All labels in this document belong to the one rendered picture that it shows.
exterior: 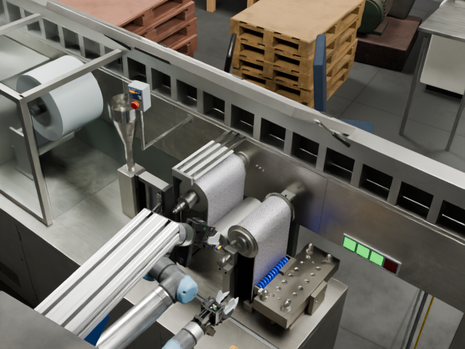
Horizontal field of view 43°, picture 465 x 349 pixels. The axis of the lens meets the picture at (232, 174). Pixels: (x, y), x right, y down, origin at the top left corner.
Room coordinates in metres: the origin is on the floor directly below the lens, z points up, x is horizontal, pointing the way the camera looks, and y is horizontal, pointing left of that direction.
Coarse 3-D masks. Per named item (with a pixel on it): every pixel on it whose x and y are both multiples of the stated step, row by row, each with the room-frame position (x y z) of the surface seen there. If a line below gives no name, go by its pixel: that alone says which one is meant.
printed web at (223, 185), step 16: (224, 160) 1.89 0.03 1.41; (208, 176) 1.79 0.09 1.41; (224, 176) 1.82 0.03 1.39; (240, 176) 1.87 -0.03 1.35; (208, 192) 1.72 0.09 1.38; (224, 192) 1.78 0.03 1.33; (240, 192) 1.87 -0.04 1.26; (208, 208) 1.70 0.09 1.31; (224, 208) 1.79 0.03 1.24; (256, 208) 1.73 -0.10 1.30; (272, 208) 1.72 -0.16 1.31; (288, 208) 1.75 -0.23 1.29; (208, 224) 1.71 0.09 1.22; (240, 224) 1.63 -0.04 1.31; (256, 224) 1.63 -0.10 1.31; (272, 224) 1.66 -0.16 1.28; (288, 224) 1.74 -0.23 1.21; (256, 240) 1.57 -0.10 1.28
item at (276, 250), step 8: (288, 232) 1.74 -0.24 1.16; (272, 240) 1.65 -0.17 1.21; (280, 240) 1.70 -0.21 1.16; (264, 248) 1.61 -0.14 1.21; (272, 248) 1.65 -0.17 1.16; (280, 248) 1.71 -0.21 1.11; (256, 256) 1.56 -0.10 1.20; (264, 256) 1.61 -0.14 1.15; (272, 256) 1.66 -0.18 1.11; (280, 256) 1.71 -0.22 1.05; (256, 264) 1.57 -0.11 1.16; (264, 264) 1.62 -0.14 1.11; (272, 264) 1.66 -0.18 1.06; (256, 272) 1.57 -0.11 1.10; (264, 272) 1.62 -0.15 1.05; (256, 280) 1.57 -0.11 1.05
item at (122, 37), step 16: (64, 16) 2.00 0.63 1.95; (80, 16) 1.97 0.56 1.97; (112, 32) 1.86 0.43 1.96; (128, 48) 2.39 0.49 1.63; (144, 48) 1.77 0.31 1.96; (160, 48) 1.77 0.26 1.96; (176, 64) 1.67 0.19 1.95; (192, 64) 1.65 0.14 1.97; (224, 80) 1.57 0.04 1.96; (240, 80) 2.07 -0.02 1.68; (256, 96) 1.49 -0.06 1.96; (272, 96) 1.97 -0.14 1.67; (288, 112) 1.42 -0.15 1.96; (304, 112) 1.47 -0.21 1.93; (336, 128) 1.66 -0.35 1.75; (352, 128) 1.76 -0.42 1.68
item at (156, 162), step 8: (136, 144) 2.41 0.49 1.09; (136, 152) 2.41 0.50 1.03; (144, 152) 2.37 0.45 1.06; (152, 152) 2.34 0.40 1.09; (160, 152) 2.31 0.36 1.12; (136, 160) 2.41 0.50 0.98; (144, 160) 2.38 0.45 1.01; (152, 160) 2.34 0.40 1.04; (160, 160) 2.31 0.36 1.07; (168, 160) 2.27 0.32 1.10; (176, 160) 2.24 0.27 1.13; (152, 168) 2.34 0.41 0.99; (160, 168) 2.31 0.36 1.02; (168, 168) 2.28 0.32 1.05; (160, 176) 2.31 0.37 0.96; (168, 176) 2.28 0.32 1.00; (296, 224) 1.83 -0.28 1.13; (296, 232) 1.84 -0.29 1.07; (288, 240) 1.85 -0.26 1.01; (296, 240) 1.85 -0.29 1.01; (288, 248) 1.84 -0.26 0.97; (296, 248) 1.86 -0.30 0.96
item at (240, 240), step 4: (236, 236) 1.59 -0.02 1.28; (240, 236) 1.59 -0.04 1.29; (236, 240) 1.59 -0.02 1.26; (240, 240) 1.57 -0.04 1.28; (244, 240) 1.57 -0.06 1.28; (236, 244) 1.59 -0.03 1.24; (240, 244) 1.57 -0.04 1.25; (244, 244) 1.56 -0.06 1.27; (236, 248) 1.58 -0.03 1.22; (240, 248) 1.57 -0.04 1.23; (244, 248) 1.56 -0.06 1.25; (248, 248) 1.56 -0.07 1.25; (244, 252) 1.56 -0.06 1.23
